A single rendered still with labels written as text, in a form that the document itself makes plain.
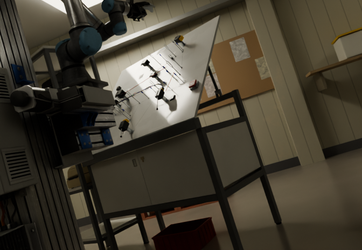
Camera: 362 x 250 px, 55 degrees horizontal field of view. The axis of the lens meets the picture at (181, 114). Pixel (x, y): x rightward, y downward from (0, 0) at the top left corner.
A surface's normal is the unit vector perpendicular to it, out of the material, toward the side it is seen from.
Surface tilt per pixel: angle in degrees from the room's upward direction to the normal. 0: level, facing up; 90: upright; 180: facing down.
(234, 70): 90
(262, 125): 90
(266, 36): 90
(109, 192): 90
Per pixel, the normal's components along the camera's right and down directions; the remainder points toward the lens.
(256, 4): -0.22, -0.01
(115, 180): -0.61, 0.12
